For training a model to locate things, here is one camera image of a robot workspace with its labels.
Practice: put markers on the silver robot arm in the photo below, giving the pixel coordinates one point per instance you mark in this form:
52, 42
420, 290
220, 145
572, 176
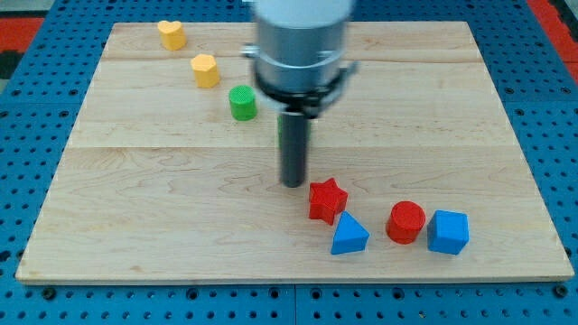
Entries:
298, 53

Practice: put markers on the red star block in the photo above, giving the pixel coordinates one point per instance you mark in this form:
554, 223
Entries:
326, 200

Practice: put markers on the blue triangle block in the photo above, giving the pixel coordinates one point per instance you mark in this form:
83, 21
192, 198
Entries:
350, 236

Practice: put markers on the green block behind tool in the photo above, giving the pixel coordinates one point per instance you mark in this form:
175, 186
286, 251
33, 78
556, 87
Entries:
279, 129

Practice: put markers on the green cylinder block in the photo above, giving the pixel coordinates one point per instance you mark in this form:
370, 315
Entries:
242, 102

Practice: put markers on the wooden board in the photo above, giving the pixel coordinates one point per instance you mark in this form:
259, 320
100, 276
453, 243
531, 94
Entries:
158, 184

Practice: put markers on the yellow hexagon block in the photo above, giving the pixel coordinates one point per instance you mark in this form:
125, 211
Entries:
205, 70

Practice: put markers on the red cylinder block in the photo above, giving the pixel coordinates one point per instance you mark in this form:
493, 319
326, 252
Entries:
405, 222

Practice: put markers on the yellow heart block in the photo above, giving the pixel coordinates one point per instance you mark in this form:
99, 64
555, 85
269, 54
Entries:
172, 35

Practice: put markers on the blue cube block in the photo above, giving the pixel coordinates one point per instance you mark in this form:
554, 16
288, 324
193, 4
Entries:
448, 232

